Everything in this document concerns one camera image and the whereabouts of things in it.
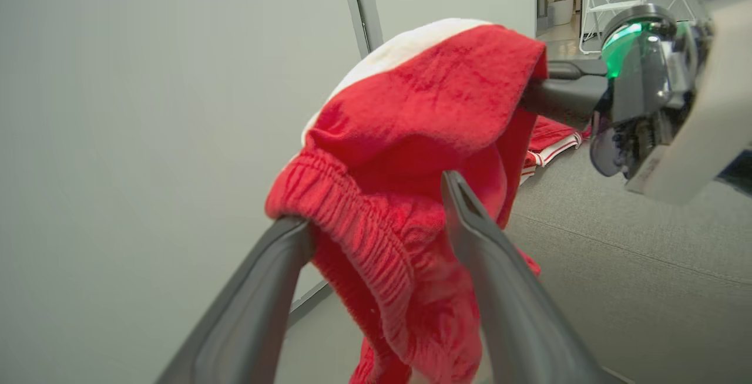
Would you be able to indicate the red and white shorts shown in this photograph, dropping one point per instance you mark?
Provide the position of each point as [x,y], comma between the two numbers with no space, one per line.
[411,167]

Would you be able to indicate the grey fabric sofa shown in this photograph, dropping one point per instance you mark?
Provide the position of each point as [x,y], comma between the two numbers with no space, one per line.
[634,266]

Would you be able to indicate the red garment with white stripes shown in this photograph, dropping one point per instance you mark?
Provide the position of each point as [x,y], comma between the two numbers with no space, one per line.
[549,140]

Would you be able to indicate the grey partition post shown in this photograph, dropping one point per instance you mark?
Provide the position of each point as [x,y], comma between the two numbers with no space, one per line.
[361,5]

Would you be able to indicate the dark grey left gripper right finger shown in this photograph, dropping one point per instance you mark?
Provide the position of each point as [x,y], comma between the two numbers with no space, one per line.
[511,307]

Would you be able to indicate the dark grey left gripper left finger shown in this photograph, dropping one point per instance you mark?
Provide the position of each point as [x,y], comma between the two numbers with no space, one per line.
[241,313]

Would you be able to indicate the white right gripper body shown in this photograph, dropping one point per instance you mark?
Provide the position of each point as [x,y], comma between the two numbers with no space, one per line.
[675,96]

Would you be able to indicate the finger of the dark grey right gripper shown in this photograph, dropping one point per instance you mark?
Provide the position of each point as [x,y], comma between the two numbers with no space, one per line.
[578,68]
[567,99]

